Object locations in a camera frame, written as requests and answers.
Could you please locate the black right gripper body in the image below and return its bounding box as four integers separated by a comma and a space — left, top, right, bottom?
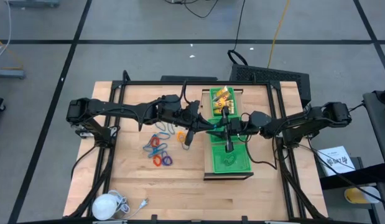
222, 106, 254, 153

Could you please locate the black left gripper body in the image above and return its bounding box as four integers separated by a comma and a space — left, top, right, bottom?
165, 95, 203, 147

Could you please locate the green rubber band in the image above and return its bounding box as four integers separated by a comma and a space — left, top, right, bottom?
221, 153, 239, 166

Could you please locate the green plastic basket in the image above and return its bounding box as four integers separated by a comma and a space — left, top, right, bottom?
209, 86, 236, 118
211, 144, 253, 174
206, 116, 244, 144

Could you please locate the black perforated computer tower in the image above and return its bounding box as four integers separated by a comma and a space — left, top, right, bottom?
229, 63, 312, 108

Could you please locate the white printed paper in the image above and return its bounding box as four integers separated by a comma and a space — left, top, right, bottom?
315, 145, 357, 177

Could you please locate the white bulb lamp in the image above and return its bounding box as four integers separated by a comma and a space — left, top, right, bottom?
91, 192, 118, 221

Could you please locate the yellow white bottle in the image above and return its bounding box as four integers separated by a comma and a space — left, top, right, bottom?
343, 185, 383, 205

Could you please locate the black side cart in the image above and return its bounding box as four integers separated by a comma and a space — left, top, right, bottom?
319, 88, 385, 224

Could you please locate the grey stand base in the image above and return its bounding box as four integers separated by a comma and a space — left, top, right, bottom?
5, 0, 61, 9
0, 67, 27, 80

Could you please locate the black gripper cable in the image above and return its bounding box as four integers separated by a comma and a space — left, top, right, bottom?
180, 80, 189, 105

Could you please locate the black aluminium table frame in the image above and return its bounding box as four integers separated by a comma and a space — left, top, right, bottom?
67, 79, 328, 220

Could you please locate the black floor cable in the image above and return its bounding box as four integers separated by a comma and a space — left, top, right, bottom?
226, 0, 248, 67
164, 0, 220, 19

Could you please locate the white power cord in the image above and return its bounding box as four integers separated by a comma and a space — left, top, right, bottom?
109, 190, 149, 220

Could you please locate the yellow floor cable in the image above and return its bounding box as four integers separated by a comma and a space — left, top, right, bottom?
266, 0, 291, 68

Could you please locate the grey arm base bracket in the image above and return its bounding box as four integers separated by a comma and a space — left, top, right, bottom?
75, 126, 95, 139

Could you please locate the white floor cable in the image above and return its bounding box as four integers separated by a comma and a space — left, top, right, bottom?
0, 0, 12, 63

